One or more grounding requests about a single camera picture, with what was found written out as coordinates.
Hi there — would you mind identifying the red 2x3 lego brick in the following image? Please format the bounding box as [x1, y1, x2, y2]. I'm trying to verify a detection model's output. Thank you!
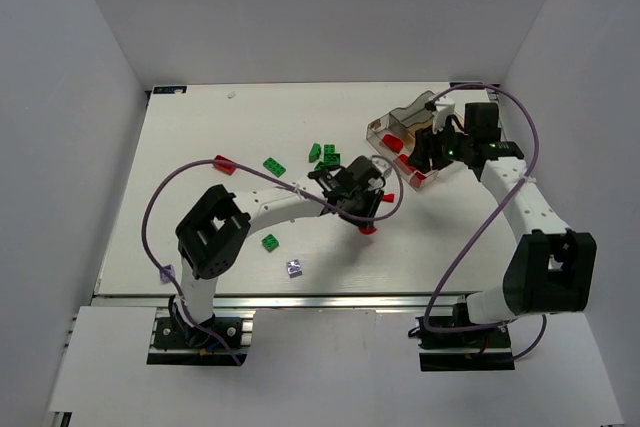
[395, 154, 416, 175]

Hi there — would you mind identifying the red arch lego piece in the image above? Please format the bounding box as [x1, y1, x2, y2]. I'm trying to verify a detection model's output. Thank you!
[358, 227, 377, 235]

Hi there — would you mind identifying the red sloped lego brick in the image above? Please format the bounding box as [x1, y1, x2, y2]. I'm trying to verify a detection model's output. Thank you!
[382, 134, 404, 153]

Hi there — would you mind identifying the red rectangular lego brick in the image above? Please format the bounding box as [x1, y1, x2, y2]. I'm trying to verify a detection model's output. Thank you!
[212, 155, 236, 175]

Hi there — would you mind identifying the purple upturned lego cube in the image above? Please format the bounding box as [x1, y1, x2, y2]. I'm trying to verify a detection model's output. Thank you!
[159, 264, 175, 284]

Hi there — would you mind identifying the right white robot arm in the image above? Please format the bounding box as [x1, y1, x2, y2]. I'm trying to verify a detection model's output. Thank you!
[408, 101, 597, 333]

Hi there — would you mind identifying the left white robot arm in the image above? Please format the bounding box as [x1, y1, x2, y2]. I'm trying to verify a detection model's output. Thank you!
[176, 155, 391, 327]

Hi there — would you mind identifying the clear compartment container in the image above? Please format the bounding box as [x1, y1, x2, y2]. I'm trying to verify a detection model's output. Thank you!
[366, 90, 461, 191]

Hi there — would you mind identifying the green square lego upturned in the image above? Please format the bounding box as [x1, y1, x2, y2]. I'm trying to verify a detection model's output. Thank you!
[323, 144, 341, 166]

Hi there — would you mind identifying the green slanted lego brick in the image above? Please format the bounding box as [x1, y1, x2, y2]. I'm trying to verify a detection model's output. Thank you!
[308, 143, 322, 163]

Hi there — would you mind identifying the blue label sticker right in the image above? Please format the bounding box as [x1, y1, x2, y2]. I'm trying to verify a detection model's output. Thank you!
[449, 82, 485, 90]

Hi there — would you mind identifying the blue label sticker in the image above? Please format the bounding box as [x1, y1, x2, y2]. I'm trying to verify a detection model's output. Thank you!
[449, 82, 485, 90]
[152, 85, 187, 95]

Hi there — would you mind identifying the purple studded lego cube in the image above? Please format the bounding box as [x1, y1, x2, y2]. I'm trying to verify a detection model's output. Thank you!
[286, 259, 302, 278]

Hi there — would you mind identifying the green 2x3 lego brick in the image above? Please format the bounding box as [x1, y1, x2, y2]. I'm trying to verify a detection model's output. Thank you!
[263, 157, 286, 178]

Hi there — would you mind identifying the green studded lego cube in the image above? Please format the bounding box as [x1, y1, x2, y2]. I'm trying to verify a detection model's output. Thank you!
[261, 234, 279, 252]

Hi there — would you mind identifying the blue label sticker left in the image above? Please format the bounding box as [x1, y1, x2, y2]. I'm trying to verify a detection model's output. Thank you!
[152, 85, 187, 95]

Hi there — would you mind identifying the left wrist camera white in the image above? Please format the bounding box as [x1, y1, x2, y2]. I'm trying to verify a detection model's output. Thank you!
[369, 155, 394, 179]

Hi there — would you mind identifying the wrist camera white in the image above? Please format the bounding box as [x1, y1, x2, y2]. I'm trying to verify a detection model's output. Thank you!
[369, 155, 394, 179]
[425, 97, 455, 134]

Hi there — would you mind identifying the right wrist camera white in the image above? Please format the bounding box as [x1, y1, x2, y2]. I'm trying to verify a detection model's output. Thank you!
[425, 97, 455, 134]

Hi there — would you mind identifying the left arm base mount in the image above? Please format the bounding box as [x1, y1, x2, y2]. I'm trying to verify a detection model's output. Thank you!
[147, 296, 248, 367]

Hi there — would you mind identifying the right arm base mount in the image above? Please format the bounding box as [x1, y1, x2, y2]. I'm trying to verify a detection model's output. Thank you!
[407, 295, 515, 372]

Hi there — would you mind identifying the aluminium table rail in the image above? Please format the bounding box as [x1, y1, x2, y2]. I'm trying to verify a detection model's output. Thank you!
[90, 294, 431, 310]

